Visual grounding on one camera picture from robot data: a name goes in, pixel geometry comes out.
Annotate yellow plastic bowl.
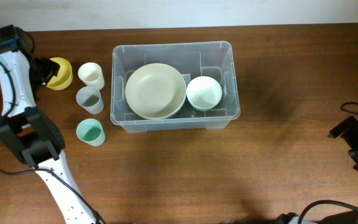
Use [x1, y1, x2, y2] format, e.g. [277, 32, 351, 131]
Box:
[47, 57, 73, 90]

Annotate cream plastic cup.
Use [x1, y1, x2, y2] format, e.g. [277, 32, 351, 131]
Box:
[78, 62, 105, 90]

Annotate grey translucent plastic cup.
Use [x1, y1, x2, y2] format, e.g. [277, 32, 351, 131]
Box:
[76, 86, 104, 114]

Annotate mint green plastic cup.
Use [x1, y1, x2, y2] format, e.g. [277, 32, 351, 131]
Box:
[76, 119, 106, 147]

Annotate beige plate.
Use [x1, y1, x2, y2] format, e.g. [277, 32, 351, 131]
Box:
[125, 63, 186, 119]

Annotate white plastic bowl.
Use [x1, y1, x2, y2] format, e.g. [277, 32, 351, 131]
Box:
[186, 76, 223, 106]

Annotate blue plate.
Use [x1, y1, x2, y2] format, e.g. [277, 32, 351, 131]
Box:
[167, 103, 185, 119]

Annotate mint green plastic bowl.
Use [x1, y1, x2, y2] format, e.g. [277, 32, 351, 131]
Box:
[190, 102, 218, 111]

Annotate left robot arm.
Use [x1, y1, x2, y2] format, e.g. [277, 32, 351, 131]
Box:
[0, 38, 104, 223]

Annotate white label in container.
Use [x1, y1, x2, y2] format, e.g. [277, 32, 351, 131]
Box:
[182, 73, 191, 86]

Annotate clear plastic storage container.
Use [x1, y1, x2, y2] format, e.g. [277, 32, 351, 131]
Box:
[110, 40, 241, 133]

